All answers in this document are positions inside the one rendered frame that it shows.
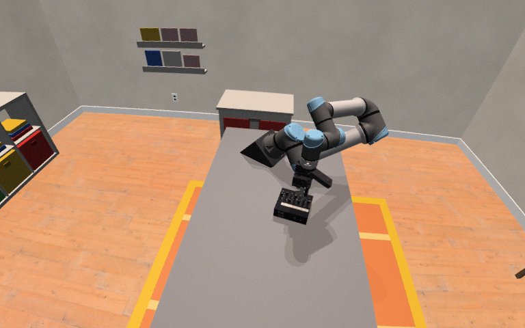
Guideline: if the black lighting desk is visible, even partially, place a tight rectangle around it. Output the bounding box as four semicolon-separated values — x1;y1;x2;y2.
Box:
273;188;313;225

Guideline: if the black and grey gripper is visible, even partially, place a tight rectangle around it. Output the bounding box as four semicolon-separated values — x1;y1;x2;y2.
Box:
292;159;317;201

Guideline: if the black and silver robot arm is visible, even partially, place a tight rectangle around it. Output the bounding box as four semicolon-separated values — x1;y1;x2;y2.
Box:
262;97;389;172

